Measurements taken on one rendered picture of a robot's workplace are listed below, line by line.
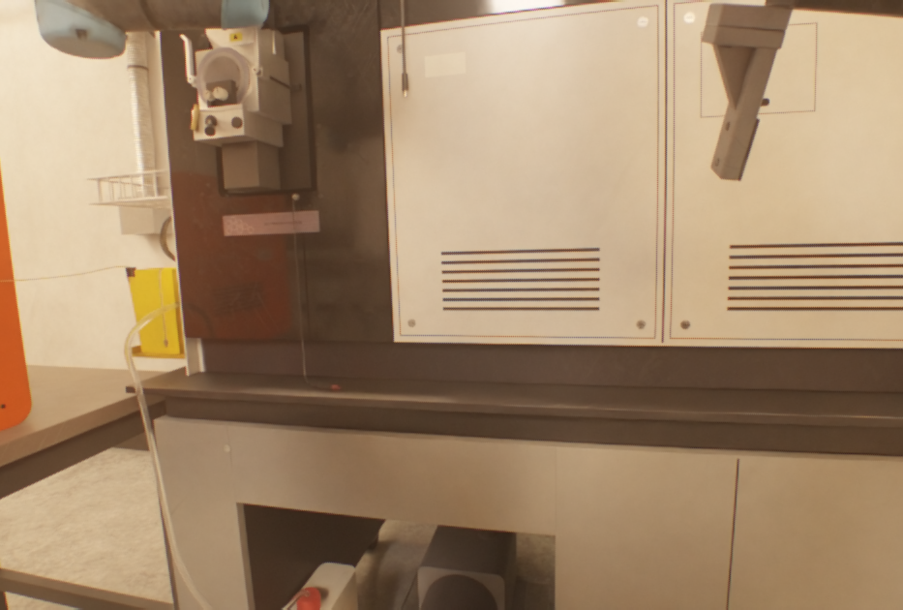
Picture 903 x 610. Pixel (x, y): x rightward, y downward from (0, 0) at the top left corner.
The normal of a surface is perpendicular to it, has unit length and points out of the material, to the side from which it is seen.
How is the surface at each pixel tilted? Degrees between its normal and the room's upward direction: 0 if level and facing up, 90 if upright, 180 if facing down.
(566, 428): 90
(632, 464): 90
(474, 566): 0
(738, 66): 113
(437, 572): 90
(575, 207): 90
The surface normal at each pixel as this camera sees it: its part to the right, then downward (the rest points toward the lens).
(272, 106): 0.97, 0.00
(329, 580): -0.03, -0.99
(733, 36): -0.18, 0.51
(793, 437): -0.22, 0.13
